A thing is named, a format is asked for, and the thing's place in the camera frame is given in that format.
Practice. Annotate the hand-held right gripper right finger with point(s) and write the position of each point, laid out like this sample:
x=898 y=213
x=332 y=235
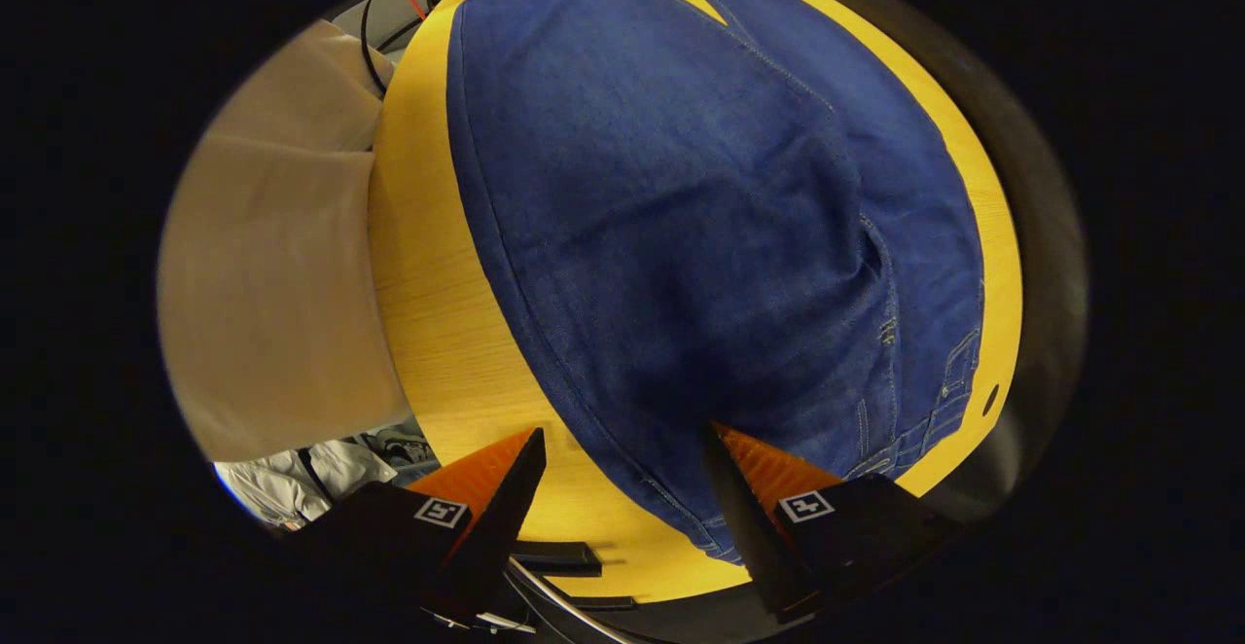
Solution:
x=734 y=508

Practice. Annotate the black flat bar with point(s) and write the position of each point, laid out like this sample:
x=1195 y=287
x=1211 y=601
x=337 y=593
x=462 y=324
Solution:
x=559 y=556

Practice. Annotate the grey white cloth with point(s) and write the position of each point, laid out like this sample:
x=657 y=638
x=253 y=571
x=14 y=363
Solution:
x=292 y=483

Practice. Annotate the black round table grommet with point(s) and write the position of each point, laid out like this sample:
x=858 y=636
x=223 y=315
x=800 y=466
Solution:
x=990 y=399

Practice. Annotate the curved metal tube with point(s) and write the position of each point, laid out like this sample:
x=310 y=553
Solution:
x=569 y=603

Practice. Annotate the blue denim jeans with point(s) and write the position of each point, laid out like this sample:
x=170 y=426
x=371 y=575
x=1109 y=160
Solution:
x=681 y=235

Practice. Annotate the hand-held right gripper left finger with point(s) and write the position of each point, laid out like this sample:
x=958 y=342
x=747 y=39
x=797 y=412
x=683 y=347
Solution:
x=515 y=498

